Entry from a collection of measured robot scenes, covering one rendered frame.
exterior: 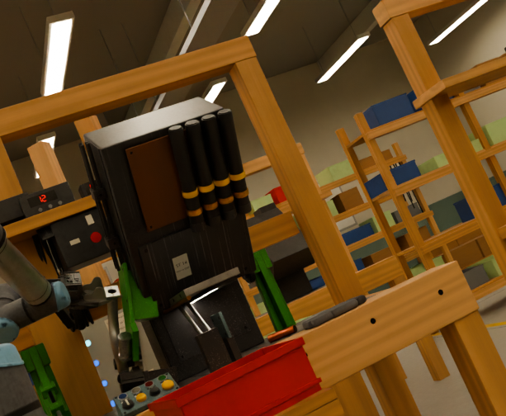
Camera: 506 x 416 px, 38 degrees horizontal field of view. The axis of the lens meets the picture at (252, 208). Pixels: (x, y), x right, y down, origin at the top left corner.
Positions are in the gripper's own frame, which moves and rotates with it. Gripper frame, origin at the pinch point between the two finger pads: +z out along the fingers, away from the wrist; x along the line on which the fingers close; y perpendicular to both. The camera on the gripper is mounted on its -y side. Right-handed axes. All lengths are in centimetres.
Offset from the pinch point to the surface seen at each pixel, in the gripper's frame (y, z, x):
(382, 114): -92, 321, 416
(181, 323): -8.2, 21.0, -4.1
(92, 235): 7.4, -2.4, 23.5
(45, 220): 11.6, -16.5, 26.2
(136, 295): 7.1, 5.4, -10.7
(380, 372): -36, 95, -4
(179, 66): 48, 33, 73
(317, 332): 12, 47, -40
